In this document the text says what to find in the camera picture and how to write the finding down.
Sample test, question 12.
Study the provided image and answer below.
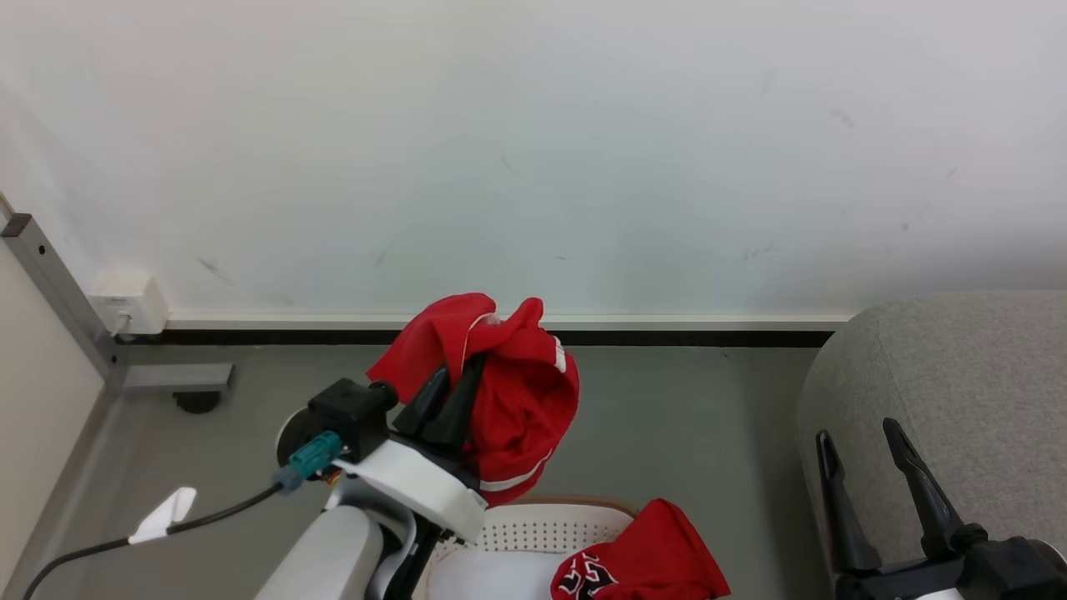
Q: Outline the beige partition panel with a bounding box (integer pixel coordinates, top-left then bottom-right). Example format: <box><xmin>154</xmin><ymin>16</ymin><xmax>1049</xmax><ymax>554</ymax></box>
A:
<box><xmin>0</xmin><ymin>237</ymin><xmax>108</xmax><ymax>572</ymax></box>

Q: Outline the red garment with white stripes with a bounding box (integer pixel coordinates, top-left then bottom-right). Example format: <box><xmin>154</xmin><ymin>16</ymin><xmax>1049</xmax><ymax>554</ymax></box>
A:
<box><xmin>367</xmin><ymin>292</ymin><xmax>581</xmax><ymax>508</ymax></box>

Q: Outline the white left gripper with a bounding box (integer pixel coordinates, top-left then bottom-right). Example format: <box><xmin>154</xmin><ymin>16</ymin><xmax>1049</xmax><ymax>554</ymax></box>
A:
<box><xmin>333</xmin><ymin>354</ymin><xmax>489</xmax><ymax>544</ymax></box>

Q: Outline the grey fabric sofa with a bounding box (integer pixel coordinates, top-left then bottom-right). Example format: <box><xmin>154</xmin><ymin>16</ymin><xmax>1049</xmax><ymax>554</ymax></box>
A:
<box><xmin>795</xmin><ymin>289</ymin><xmax>1067</xmax><ymax>600</ymax></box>

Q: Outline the white cloth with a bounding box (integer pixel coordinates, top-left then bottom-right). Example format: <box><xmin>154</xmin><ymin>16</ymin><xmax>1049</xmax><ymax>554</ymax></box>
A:
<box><xmin>427</xmin><ymin>547</ymin><xmax>578</xmax><ymax>600</ymax></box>

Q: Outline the red jersey with black print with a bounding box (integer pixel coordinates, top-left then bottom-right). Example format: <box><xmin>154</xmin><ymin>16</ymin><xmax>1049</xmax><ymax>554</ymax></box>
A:
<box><xmin>549</xmin><ymin>498</ymin><xmax>733</xmax><ymax>600</ymax></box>

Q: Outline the white wall socket box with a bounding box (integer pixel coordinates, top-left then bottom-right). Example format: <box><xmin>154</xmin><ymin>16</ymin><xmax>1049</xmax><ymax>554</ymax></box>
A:
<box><xmin>87</xmin><ymin>270</ymin><xmax>171</xmax><ymax>338</ymax></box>

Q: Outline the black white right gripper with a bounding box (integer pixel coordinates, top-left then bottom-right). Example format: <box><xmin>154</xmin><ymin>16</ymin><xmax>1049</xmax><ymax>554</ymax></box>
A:
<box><xmin>815</xmin><ymin>417</ymin><xmax>1067</xmax><ymax>600</ymax></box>

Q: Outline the black cable with teal plug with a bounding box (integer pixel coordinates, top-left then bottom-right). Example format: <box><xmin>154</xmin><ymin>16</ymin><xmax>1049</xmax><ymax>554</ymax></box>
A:
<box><xmin>23</xmin><ymin>430</ymin><xmax>344</xmax><ymax>600</ymax></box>

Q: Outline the white perforated laundry basket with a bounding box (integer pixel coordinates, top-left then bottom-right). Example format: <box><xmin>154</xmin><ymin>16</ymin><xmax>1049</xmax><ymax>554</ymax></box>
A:
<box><xmin>412</xmin><ymin>493</ymin><xmax>639</xmax><ymax>600</ymax></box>

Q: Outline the white and black baseboard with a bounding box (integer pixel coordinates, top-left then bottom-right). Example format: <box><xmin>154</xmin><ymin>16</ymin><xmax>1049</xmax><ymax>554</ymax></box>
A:
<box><xmin>117</xmin><ymin>312</ymin><xmax>856</xmax><ymax>349</ymax></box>

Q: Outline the white tag on cable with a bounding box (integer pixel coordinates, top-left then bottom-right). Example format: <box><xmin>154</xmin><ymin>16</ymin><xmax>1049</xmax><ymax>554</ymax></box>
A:
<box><xmin>128</xmin><ymin>487</ymin><xmax>198</xmax><ymax>545</ymax></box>

